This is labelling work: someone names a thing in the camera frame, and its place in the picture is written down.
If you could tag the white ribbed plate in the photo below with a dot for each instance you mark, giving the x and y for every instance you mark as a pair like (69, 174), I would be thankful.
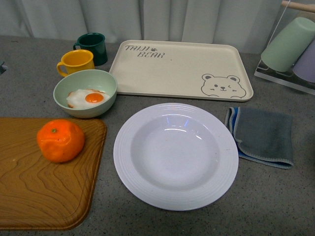
(176, 156)

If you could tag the orange mandarin fruit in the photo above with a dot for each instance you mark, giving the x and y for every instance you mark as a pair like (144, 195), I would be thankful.
(60, 140)

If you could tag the cream bear serving tray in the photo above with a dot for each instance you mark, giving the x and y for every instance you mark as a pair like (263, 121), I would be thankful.
(181, 69)

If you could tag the fake fried egg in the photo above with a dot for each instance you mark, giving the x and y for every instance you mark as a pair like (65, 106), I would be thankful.
(86, 98)

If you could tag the light green bowl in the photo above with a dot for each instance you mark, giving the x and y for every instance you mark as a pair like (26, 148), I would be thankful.
(86, 79)

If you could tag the dark green mug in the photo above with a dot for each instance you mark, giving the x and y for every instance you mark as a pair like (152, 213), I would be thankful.
(95, 43)

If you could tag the yellow mug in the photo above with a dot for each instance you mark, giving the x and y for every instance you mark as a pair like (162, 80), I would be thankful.
(74, 61)

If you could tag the grey folded cloth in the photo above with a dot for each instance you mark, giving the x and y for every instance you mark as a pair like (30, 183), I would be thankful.
(261, 136)

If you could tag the grey curtain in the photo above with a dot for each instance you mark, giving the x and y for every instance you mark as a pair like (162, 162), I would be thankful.
(244, 24)

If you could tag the white cup rack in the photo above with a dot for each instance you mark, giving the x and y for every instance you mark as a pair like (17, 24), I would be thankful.
(283, 77)

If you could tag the wooden cutting board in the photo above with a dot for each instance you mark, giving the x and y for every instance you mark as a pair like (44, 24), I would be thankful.
(36, 194)

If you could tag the light green tumbler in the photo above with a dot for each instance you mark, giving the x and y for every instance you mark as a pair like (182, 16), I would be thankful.
(284, 50)

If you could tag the purple tumbler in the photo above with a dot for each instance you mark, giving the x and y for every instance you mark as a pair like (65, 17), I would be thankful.
(304, 68)

